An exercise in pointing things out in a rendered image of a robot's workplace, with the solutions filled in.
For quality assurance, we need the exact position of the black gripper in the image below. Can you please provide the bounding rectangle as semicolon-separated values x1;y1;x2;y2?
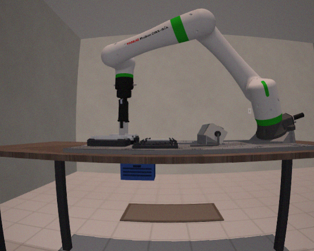
117;89;131;135

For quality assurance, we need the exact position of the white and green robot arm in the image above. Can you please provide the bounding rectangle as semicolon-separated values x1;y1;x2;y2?
101;9;304;140

